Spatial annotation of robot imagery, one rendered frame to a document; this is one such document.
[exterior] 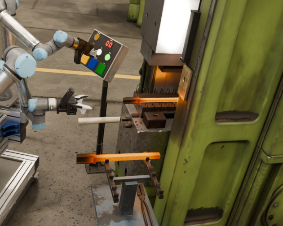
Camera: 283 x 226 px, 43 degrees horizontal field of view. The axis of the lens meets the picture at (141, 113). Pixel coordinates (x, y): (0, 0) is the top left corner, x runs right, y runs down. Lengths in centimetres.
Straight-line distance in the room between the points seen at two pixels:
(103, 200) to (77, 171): 124
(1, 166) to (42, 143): 68
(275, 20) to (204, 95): 49
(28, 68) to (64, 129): 183
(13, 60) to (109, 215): 92
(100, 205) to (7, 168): 114
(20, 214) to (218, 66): 180
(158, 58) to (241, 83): 48
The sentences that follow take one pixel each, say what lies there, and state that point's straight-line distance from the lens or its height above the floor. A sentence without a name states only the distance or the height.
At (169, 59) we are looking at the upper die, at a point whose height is 131.
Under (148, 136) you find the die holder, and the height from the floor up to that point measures 88.
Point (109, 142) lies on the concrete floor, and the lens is 353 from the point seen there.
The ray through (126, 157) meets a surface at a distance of 181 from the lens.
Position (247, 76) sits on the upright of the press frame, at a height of 137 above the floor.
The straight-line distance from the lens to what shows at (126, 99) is 218.
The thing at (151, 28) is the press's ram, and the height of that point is 147.
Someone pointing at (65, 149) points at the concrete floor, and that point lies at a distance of 340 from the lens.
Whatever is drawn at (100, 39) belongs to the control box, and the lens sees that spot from 267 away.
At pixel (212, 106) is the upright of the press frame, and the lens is 183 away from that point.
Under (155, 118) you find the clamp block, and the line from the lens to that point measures 211.
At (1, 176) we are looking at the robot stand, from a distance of 283.
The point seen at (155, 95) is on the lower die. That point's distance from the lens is 236.
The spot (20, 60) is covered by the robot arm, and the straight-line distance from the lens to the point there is 188.
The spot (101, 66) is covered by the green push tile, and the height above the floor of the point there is 102.
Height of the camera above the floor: 205
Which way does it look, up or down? 30 degrees down
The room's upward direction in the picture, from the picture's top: 10 degrees clockwise
